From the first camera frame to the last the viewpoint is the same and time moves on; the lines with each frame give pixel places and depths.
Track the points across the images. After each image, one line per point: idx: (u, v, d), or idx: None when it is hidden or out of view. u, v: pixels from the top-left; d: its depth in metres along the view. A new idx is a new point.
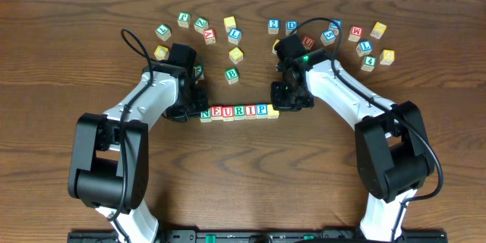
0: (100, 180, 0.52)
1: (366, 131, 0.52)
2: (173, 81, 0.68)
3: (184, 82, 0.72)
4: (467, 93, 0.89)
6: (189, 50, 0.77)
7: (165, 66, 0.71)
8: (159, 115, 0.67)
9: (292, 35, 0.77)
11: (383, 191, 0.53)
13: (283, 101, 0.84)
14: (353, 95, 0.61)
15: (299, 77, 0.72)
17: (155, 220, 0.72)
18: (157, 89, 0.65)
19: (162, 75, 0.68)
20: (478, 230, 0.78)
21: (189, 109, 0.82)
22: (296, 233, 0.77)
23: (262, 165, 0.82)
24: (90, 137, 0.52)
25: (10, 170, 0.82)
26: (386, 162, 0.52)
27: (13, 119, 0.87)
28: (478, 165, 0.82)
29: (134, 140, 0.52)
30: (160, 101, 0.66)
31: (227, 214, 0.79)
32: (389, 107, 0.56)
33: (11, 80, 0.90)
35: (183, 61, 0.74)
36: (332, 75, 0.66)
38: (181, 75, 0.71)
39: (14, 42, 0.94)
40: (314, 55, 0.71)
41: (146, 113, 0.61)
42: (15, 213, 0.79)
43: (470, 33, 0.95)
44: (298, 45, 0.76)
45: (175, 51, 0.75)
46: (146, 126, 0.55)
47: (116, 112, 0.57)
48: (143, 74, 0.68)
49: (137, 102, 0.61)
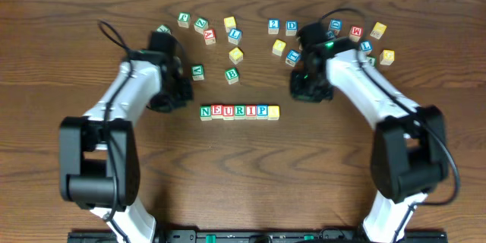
0: (92, 180, 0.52)
1: (386, 131, 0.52)
2: (154, 69, 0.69)
3: (165, 67, 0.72)
4: (467, 93, 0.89)
6: (168, 36, 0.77)
7: (144, 53, 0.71)
8: (143, 105, 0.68)
9: (314, 24, 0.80)
11: (394, 193, 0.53)
13: (301, 90, 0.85)
14: (377, 91, 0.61)
15: (320, 64, 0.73)
17: (152, 218, 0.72)
18: (139, 80, 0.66)
19: (141, 64, 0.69)
20: (478, 230, 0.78)
21: (173, 99, 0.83)
22: (296, 233, 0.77)
23: (262, 166, 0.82)
24: (74, 141, 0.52)
25: (10, 170, 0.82)
26: (401, 165, 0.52)
27: (14, 119, 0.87)
28: (478, 165, 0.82)
29: (119, 140, 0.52)
30: (142, 93, 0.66)
31: (227, 214, 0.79)
32: (412, 108, 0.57)
33: (11, 80, 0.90)
35: (162, 48, 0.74)
36: (355, 67, 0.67)
38: (162, 61, 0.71)
39: (14, 42, 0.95)
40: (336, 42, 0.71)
41: (130, 108, 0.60)
42: (16, 213, 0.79)
43: (470, 33, 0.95)
44: (319, 33, 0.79)
45: (153, 39, 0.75)
46: (129, 123, 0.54)
47: (98, 112, 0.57)
48: (121, 65, 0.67)
49: (120, 96, 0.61)
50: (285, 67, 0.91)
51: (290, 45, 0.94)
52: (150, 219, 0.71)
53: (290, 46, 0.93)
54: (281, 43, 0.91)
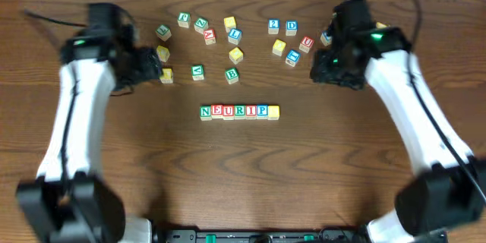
0: (73, 231, 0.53)
1: (430, 184, 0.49)
2: (103, 67, 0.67)
3: (112, 52, 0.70)
4: (467, 93, 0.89)
6: (109, 14, 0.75)
7: (86, 41, 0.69)
8: (103, 115, 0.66)
9: (358, 5, 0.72)
11: (419, 231, 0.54)
13: (328, 74, 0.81)
14: (426, 121, 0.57)
15: (360, 55, 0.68)
17: (146, 221, 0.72)
18: (87, 98, 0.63)
19: (86, 77, 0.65)
20: (479, 230, 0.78)
21: (133, 77, 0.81)
22: (296, 233, 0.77)
23: (262, 165, 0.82)
24: (39, 209, 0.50)
25: (10, 170, 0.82)
26: (435, 214, 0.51)
27: (13, 119, 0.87)
28: None
29: (86, 199, 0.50)
30: (96, 109, 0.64)
31: (227, 214, 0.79)
32: (463, 157, 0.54)
33: (11, 80, 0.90)
35: (104, 29, 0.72)
36: (406, 83, 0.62)
38: (108, 46, 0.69)
39: (14, 42, 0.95)
40: (383, 33, 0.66)
41: (86, 143, 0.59)
42: (15, 213, 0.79)
43: (469, 33, 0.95)
44: (362, 17, 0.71)
45: (93, 22, 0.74)
46: (89, 178, 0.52)
47: (55, 168, 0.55)
48: (65, 74, 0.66)
49: (71, 134, 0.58)
50: (285, 67, 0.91)
51: (290, 45, 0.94)
52: (143, 222, 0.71)
53: (291, 46, 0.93)
54: (281, 43, 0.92)
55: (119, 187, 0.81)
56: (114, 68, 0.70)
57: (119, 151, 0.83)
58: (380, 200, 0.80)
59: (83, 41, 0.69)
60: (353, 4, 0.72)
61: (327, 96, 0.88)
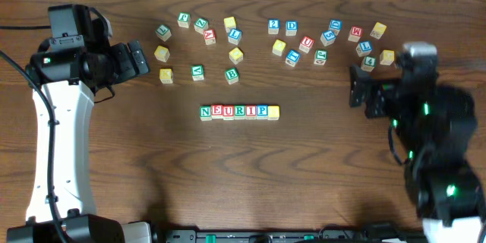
0: None
1: None
2: (80, 88, 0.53)
3: (87, 65, 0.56)
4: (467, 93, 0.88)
6: (74, 11, 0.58)
7: (53, 58, 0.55)
8: (87, 138, 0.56)
9: (464, 123, 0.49)
11: None
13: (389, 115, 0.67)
14: None
15: (427, 202, 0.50)
17: (144, 224, 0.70)
18: (69, 124, 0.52)
19: (63, 99, 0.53)
20: None
21: (114, 81, 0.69)
22: (296, 233, 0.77)
23: (262, 165, 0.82)
24: None
25: (10, 170, 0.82)
26: None
27: (12, 119, 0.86)
28: (478, 165, 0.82)
29: (83, 238, 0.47)
30: (80, 134, 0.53)
31: (227, 213, 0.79)
32: None
33: (11, 80, 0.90)
35: (73, 35, 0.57)
36: None
38: (78, 59, 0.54)
39: (14, 42, 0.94)
40: (463, 184, 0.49)
41: (75, 181, 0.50)
42: (15, 213, 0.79)
43: (470, 33, 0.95)
44: (459, 140, 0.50)
45: (58, 23, 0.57)
46: (84, 227, 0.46)
47: (45, 212, 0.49)
48: (33, 94, 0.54)
49: (56, 174, 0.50)
50: (285, 67, 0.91)
51: (290, 45, 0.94)
52: (142, 226, 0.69)
53: (291, 46, 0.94)
54: (281, 43, 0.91)
55: (120, 187, 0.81)
56: (90, 84, 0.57)
57: (120, 152, 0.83)
58: (380, 199, 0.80)
59: (50, 58, 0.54)
60: (457, 122, 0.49)
61: (328, 96, 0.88)
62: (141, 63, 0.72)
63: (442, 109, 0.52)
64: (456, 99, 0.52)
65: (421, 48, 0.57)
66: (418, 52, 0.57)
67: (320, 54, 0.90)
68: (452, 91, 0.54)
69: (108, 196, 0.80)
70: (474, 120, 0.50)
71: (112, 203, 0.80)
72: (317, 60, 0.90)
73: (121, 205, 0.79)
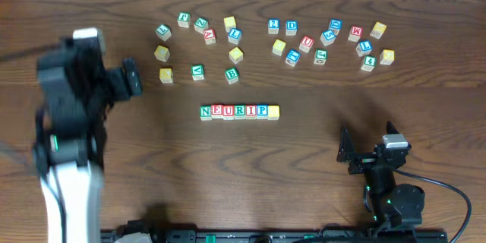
0: None
1: None
2: (88, 171, 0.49)
3: (93, 142, 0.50)
4: (466, 93, 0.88)
6: (67, 67, 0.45)
7: (57, 139, 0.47)
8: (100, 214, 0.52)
9: (414, 219, 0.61)
11: None
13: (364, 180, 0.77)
14: None
15: None
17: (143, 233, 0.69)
18: (80, 216, 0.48)
19: (73, 190, 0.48)
20: (478, 230, 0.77)
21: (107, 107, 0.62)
22: (296, 233, 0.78)
23: (262, 165, 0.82)
24: None
25: (10, 170, 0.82)
26: None
27: (12, 119, 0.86)
28: (479, 165, 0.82)
29: None
30: (92, 219, 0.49)
31: (227, 214, 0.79)
32: None
33: (11, 80, 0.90)
35: (71, 102, 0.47)
36: None
38: (86, 143, 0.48)
39: (14, 42, 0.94)
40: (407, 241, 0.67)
41: None
42: (15, 213, 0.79)
43: (470, 33, 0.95)
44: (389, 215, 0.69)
45: (49, 85, 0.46)
46: None
47: None
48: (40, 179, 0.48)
49: None
50: (285, 67, 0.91)
51: (290, 44, 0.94)
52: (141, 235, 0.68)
53: (291, 46, 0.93)
54: (281, 42, 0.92)
55: (120, 187, 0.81)
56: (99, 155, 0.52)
57: (120, 152, 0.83)
58: None
59: (55, 140, 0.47)
60: (408, 219, 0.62)
61: (328, 96, 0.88)
62: (136, 84, 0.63)
63: (399, 208, 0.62)
64: (414, 194, 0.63)
65: (396, 142, 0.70)
66: (392, 146, 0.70)
67: (320, 54, 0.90)
68: (409, 190, 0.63)
69: (108, 196, 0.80)
70: (421, 217, 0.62)
71: (111, 203, 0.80)
72: (317, 59, 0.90)
73: (121, 205, 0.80)
